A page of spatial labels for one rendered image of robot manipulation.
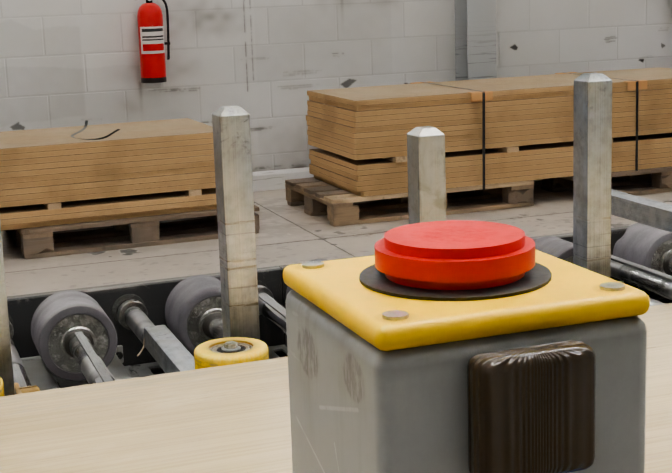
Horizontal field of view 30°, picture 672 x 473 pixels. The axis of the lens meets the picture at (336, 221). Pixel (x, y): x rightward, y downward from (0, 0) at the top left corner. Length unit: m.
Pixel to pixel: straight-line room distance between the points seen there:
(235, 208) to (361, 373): 1.14
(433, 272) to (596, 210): 1.32
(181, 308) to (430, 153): 0.52
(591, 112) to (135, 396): 0.68
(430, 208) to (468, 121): 5.36
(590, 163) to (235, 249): 0.47
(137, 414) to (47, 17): 6.35
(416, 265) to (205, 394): 0.95
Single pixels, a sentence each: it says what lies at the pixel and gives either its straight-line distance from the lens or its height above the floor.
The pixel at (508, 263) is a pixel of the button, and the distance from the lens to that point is 0.30.
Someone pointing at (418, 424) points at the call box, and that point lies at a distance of 0.28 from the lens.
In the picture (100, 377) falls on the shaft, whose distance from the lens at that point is 1.60.
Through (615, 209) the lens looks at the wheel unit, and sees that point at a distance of 1.92.
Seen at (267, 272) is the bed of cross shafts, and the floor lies 0.84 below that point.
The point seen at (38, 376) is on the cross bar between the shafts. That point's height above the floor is 0.74.
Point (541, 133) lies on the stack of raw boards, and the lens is 7.08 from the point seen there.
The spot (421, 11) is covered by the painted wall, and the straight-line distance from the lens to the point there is 8.12.
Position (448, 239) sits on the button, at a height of 1.23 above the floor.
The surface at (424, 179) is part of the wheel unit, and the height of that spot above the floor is 1.06.
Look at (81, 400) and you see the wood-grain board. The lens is 1.25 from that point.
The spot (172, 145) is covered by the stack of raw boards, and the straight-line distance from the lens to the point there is 6.34.
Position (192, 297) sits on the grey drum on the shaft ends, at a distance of 1.84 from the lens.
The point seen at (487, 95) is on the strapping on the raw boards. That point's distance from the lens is 6.86.
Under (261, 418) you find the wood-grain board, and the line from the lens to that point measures 1.16.
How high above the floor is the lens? 1.30
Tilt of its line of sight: 11 degrees down
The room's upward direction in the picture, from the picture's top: 2 degrees counter-clockwise
